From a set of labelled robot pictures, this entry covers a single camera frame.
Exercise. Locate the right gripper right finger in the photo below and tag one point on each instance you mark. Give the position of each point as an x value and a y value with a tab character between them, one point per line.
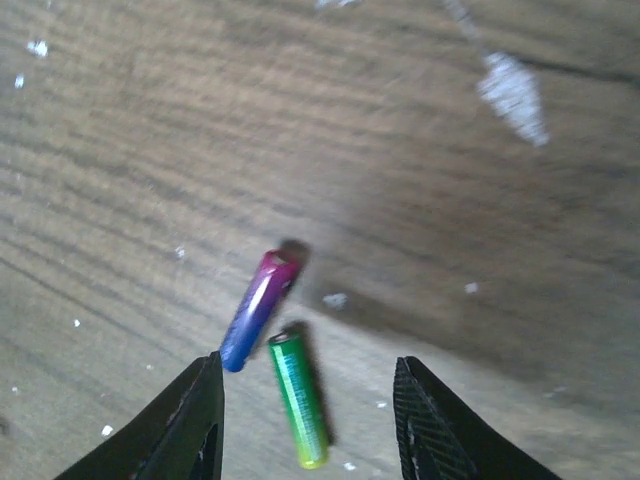
440	437

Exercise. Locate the green AAA battery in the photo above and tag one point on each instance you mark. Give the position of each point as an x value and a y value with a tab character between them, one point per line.
301	399

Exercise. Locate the purple blue AAA battery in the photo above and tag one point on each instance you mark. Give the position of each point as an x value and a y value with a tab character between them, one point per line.
268	286

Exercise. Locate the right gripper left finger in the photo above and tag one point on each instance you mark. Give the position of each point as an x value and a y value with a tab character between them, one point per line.
178	435

